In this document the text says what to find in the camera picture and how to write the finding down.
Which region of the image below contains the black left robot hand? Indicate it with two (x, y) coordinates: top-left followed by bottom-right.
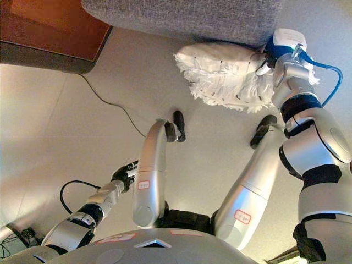
(111, 160), (140, 193)

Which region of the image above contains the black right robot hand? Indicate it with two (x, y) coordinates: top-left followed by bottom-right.
(251, 51), (277, 76)

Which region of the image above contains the white fringed pillow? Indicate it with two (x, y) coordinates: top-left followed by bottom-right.
(173, 42), (321, 114)

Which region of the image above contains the silver left robot leg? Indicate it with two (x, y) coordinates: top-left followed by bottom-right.
(131, 118), (169, 228)

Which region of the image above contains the silver robot leg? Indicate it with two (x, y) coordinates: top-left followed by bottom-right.
(213, 123), (288, 251)
(131, 118), (169, 228)

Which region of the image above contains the white blue wrist box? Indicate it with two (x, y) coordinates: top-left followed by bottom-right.
(265, 28), (308, 60)

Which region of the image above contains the black right robot foot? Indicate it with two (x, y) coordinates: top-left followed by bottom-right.
(249, 114), (279, 150)

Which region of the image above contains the black robot foot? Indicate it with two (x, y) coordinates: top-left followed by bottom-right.
(164, 109), (187, 144)
(249, 114), (279, 150)

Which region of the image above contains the black left robot foot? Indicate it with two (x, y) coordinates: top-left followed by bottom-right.
(164, 109), (187, 144)

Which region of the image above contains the grey robot torso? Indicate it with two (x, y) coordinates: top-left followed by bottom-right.
(0, 202), (250, 264)

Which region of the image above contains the grey fabric armchair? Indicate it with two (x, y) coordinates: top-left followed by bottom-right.
(81, 0), (284, 46)

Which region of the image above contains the silver right robot leg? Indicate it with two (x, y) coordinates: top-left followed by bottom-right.
(213, 123), (288, 251)

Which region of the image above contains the brown wooden desk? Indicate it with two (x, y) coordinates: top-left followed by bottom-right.
(0, 0), (114, 75)

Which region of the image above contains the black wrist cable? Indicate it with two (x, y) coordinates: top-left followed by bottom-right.
(59, 180), (103, 216)

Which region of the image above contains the black floor cable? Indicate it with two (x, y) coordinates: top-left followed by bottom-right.
(79, 73), (147, 138)

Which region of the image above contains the blue cable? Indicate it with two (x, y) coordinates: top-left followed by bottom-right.
(293, 45), (344, 107)

